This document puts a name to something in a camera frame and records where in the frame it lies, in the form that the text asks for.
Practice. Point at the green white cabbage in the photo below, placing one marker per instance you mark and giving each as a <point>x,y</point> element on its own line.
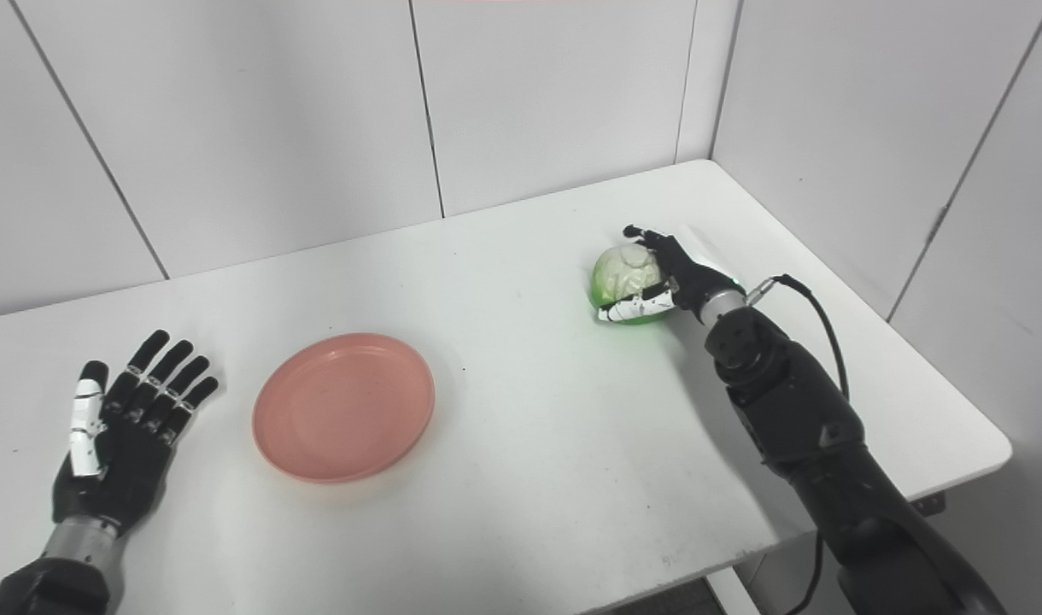
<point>621,278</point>

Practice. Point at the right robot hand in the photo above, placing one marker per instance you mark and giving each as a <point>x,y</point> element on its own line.
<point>666,273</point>

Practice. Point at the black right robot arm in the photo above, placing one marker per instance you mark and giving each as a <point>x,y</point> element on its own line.
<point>820,444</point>

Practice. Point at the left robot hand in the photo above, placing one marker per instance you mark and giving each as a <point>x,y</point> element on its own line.
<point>124,436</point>

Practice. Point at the pink plate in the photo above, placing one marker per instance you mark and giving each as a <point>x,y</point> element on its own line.
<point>343,407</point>

